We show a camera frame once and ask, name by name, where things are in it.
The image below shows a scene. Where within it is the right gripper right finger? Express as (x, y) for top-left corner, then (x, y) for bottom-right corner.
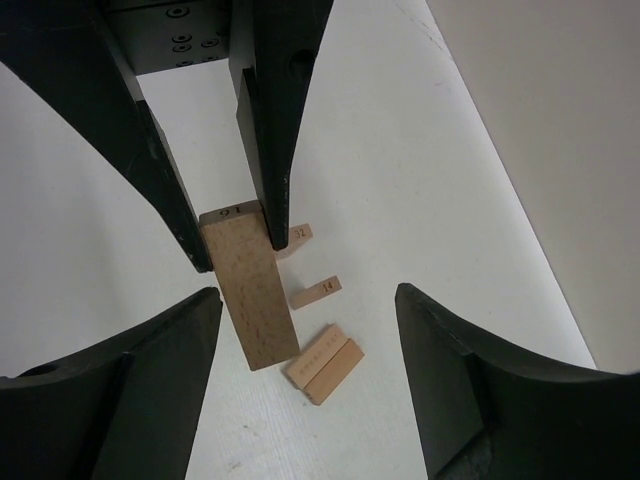
(395, 283), (639, 479)

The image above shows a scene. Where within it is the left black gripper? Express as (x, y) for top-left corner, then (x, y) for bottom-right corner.
(1, 1), (333, 273)

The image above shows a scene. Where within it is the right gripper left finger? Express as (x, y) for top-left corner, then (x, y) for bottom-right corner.
(1, 287), (223, 479)

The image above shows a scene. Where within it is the plain wood block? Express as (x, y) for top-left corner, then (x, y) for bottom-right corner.
(199, 200), (300, 371)

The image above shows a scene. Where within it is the engraved wood block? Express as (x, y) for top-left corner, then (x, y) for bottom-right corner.
(285, 324), (347, 390)

